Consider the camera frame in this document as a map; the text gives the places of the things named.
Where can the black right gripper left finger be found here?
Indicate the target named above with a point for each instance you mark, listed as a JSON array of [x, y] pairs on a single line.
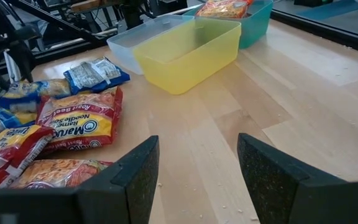
[[129, 193]]

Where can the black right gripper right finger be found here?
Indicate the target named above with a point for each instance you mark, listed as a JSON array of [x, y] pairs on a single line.
[[278, 193]]

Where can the red Maruchan beef noodle pack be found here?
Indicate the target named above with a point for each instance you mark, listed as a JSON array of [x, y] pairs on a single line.
[[79, 124], [54, 172]]

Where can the orange Maruchan noodle pack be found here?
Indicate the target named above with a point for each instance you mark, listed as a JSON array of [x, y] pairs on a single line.
[[8, 149], [222, 9]]

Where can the clear plastic container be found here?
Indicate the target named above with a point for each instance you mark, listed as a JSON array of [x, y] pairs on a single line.
[[129, 46]]

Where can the yellow plastic container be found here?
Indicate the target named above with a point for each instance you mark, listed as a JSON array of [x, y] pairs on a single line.
[[182, 74]]

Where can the green plastic container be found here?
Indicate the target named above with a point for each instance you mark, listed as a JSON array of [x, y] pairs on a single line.
[[256, 28]]

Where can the blue floor mat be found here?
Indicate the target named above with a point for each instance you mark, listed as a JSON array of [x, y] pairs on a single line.
[[328, 9]]

